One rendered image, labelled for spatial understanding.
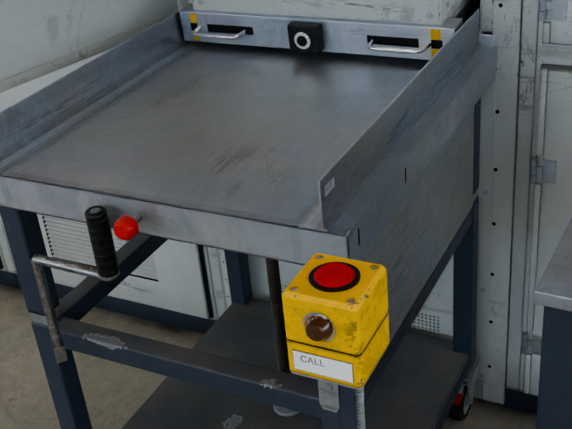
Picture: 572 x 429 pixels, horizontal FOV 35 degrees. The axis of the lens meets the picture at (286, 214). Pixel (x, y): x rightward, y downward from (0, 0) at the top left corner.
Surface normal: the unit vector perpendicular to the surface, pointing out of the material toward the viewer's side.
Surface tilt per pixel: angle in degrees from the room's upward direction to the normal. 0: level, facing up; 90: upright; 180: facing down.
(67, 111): 90
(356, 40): 94
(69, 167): 0
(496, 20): 90
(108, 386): 0
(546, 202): 90
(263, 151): 0
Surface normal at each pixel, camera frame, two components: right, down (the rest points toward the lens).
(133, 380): -0.09, -0.87
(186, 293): -0.44, 0.48
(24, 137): 0.89, 0.15
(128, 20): 0.75, 0.26
